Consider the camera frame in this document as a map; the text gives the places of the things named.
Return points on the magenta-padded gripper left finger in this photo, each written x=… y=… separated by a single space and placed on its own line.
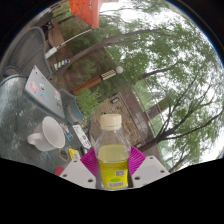
x=78 y=173

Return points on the grey laptop with stickers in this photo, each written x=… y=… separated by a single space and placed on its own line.
x=43 y=91

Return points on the white ceramic mug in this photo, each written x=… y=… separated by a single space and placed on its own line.
x=50 y=133

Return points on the wooden bench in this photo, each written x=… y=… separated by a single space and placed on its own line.
x=56 y=35

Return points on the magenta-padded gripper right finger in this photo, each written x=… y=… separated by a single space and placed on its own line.
x=150 y=170

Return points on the black wall lantern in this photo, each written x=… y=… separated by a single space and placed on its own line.
x=115 y=100

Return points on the orange canopy tent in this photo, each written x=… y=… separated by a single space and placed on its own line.
x=85 y=11

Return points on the clear bottle with yellow label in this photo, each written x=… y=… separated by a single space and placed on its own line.
x=112 y=166

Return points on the wooden lamp post with globe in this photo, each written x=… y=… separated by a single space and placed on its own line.
x=93 y=81

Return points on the yellow and blue striped cone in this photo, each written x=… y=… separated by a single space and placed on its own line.
x=61 y=64

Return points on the green plant in blue pot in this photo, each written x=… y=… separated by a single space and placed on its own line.
x=75 y=111

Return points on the black laptop with stickers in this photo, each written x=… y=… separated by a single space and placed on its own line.
x=78 y=138

